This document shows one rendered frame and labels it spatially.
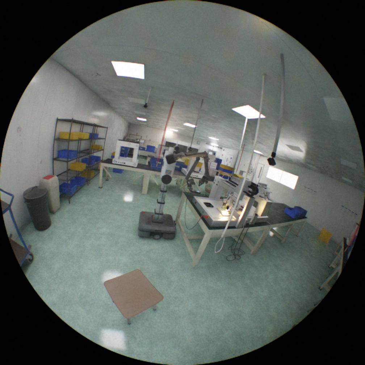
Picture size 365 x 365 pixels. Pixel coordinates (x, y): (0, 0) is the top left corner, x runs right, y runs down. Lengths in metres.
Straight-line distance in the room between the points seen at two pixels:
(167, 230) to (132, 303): 1.44
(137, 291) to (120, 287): 0.14
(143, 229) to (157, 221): 0.29
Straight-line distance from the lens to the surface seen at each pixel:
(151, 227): 2.17
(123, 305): 1.16
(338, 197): 8.33
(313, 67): 1.69
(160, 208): 2.18
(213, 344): 1.74
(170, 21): 1.55
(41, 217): 2.48
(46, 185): 2.74
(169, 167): 1.89
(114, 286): 1.23
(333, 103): 2.15
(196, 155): 1.84
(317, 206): 8.45
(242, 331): 1.93
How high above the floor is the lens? 1.58
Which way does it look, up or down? 15 degrees down
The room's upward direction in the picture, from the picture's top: 15 degrees clockwise
